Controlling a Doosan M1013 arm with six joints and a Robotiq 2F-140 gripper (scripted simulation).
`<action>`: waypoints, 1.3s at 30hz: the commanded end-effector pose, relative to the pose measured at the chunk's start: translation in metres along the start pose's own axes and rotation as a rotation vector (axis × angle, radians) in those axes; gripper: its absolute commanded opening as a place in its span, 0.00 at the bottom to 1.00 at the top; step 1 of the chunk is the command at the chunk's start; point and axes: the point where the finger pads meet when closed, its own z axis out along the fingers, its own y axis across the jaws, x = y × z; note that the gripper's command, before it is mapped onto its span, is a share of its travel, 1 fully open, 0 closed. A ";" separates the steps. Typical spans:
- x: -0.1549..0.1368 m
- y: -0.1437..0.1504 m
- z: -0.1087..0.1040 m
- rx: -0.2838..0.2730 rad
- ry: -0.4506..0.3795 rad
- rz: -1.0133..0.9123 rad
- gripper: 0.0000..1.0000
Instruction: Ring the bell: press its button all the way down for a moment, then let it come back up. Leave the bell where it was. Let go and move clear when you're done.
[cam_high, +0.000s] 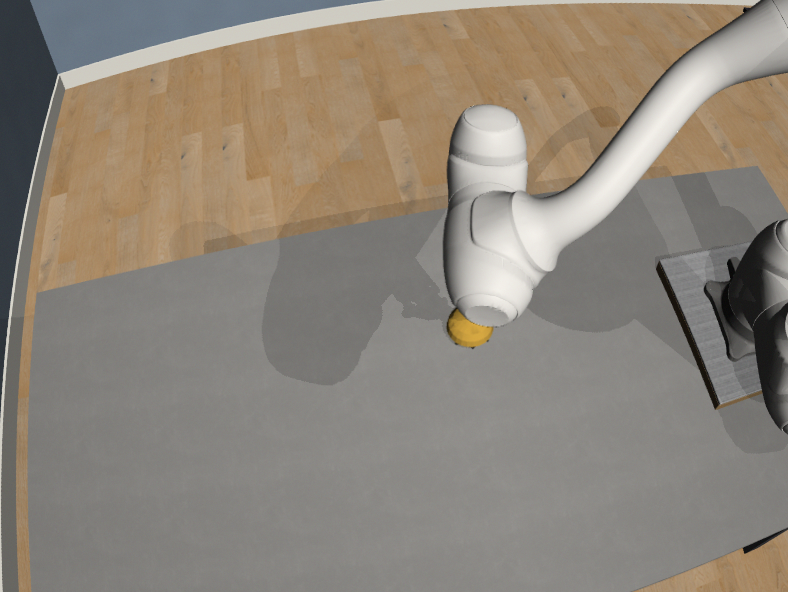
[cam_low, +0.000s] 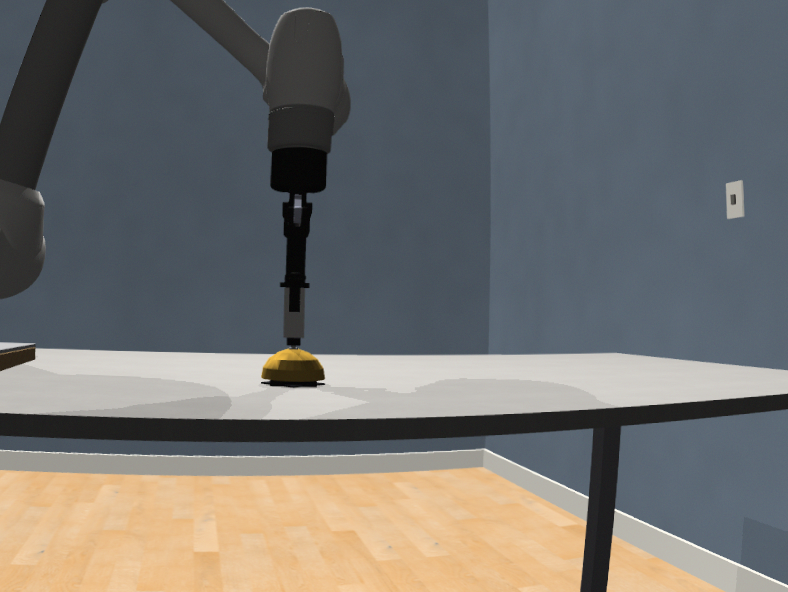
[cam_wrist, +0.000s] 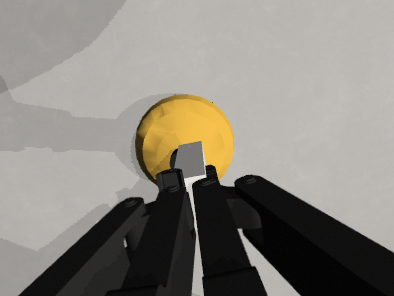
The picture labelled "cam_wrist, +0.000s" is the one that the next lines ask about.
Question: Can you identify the yellow dome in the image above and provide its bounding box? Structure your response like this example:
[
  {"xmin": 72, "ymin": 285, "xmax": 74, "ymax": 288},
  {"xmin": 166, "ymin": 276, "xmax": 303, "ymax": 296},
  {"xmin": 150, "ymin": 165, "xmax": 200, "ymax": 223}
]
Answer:
[{"xmin": 135, "ymin": 94, "xmax": 234, "ymax": 186}]

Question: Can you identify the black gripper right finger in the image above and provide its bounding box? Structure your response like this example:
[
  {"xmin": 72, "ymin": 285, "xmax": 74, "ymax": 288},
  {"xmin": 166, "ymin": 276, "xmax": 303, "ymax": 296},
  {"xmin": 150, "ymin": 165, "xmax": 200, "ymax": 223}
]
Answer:
[{"xmin": 188, "ymin": 141, "xmax": 394, "ymax": 296}]

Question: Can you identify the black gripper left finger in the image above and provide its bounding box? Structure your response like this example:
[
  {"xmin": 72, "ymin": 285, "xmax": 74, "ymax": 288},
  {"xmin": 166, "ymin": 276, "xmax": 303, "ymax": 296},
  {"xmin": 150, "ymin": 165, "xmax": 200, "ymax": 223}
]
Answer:
[{"xmin": 18, "ymin": 143, "xmax": 197, "ymax": 296}]

